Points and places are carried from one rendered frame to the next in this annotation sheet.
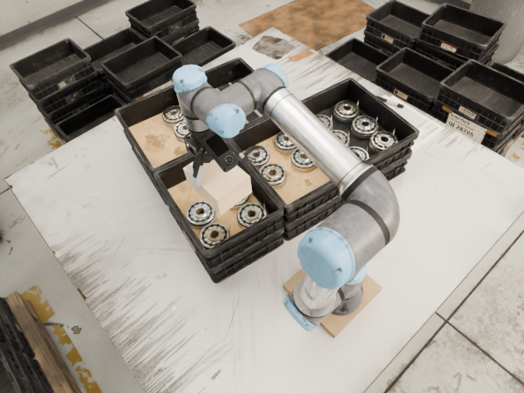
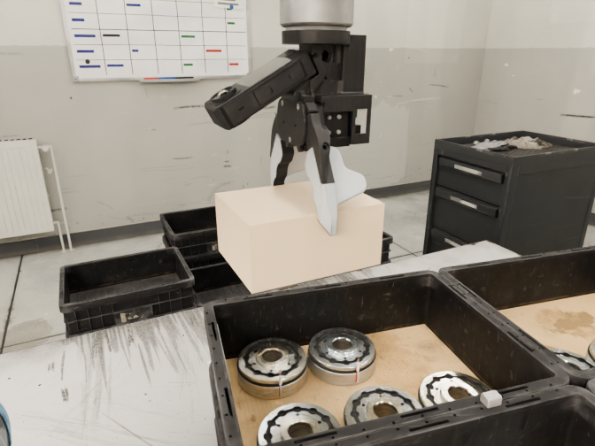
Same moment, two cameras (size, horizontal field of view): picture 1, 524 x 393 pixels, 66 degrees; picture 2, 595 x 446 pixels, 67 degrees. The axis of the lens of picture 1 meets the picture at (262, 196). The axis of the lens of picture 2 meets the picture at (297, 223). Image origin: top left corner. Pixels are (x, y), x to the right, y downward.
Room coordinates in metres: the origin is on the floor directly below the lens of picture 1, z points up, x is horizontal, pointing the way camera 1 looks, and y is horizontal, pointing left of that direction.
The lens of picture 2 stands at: (0.85, -0.36, 1.28)
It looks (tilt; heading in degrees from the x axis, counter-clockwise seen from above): 21 degrees down; 102
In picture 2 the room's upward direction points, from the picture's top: straight up
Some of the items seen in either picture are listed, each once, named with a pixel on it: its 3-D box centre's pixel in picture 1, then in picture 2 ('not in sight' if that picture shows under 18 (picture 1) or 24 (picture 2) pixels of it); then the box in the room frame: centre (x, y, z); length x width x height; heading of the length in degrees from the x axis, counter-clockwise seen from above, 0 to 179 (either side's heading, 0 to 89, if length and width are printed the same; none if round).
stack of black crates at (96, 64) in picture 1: (122, 69); not in sight; (2.44, 0.88, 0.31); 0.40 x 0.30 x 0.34; 127
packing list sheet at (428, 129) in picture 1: (400, 121); not in sight; (1.31, -0.66, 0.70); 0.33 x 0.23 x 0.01; 38
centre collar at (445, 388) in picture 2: not in sight; (459, 395); (0.96, 0.14, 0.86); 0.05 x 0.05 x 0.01
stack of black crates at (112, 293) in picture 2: not in sight; (134, 329); (0.01, 0.84, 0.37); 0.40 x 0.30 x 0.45; 38
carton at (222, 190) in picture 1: (217, 180); (297, 228); (0.75, 0.12, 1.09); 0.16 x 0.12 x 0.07; 38
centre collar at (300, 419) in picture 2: (251, 214); (300, 432); (0.77, 0.04, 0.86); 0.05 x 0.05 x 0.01
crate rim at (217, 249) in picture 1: (216, 192); (363, 343); (0.84, 0.15, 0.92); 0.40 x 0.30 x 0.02; 28
